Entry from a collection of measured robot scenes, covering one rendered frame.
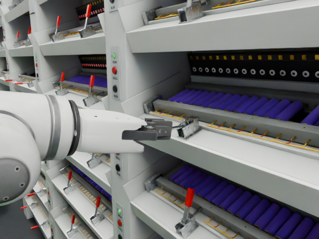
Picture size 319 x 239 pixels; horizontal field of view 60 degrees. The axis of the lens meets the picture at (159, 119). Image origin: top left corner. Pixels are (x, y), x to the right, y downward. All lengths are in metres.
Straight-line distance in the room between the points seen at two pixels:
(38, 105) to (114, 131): 0.10
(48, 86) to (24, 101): 0.95
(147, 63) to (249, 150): 0.33
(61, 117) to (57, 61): 0.96
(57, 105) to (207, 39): 0.24
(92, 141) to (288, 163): 0.26
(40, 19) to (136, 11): 0.71
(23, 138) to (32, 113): 0.07
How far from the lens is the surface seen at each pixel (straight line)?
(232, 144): 0.46
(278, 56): 0.54
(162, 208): 0.66
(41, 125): 0.34
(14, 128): 0.28
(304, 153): 0.42
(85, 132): 0.35
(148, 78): 0.66
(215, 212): 0.58
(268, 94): 0.55
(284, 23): 0.37
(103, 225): 0.99
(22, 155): 0.27
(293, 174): 0.39
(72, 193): 1.21
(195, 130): 0.51
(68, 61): 1.31
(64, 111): 0.35
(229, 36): 0.42
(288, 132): 0.44
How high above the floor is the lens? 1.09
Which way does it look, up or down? 12 degrees down
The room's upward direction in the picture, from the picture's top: straight up
